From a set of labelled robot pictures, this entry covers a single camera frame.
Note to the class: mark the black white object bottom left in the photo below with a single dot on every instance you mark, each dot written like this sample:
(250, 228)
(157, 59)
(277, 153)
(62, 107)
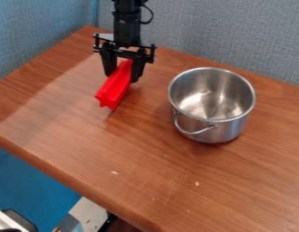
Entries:
(13, 222)

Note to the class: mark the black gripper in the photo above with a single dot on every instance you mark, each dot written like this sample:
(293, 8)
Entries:
(123, 44)

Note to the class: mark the red plastic block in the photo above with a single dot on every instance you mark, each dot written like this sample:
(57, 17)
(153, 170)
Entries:
(111, 90)

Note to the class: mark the white grey object under table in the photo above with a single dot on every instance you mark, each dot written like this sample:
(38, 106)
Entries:
(85, 217)

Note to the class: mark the stainless steel pot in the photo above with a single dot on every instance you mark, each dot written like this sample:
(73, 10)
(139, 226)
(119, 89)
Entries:
(211, 100)

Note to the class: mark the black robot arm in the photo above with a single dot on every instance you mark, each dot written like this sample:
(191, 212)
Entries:
(130, 5)

